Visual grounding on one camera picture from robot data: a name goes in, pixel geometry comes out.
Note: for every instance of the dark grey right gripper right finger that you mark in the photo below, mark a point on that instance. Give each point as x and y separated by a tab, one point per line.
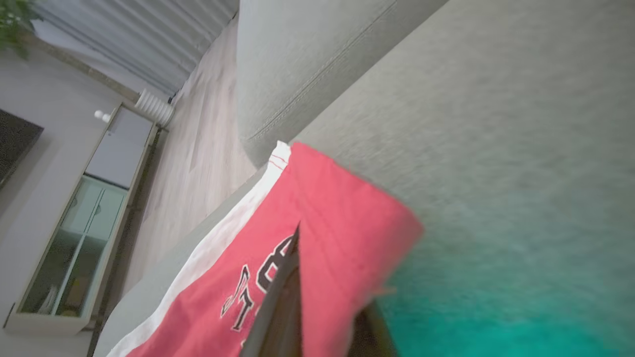
372	337

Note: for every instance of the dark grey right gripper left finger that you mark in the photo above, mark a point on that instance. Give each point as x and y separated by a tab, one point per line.
280	317

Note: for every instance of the red white basketball shorts 23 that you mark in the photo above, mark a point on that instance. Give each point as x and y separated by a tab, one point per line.
337	238

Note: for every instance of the long low TV cabinet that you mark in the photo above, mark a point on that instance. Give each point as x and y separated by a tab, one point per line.
89	223

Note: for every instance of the large grey sofa seat cushion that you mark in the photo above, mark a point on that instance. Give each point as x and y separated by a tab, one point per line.
496	148

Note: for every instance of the medium grey sofa seat cushion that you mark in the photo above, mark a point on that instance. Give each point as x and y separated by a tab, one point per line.
297	59

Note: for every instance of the small white figurine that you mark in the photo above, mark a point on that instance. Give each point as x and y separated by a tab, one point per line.
102	116

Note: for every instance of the grey pleated curtain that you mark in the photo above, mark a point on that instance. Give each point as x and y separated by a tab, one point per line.
149	34

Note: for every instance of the black flat screen television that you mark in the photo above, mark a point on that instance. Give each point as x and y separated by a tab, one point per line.
15	148

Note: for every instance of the green leafy potted tree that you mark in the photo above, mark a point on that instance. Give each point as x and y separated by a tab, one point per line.
15	20

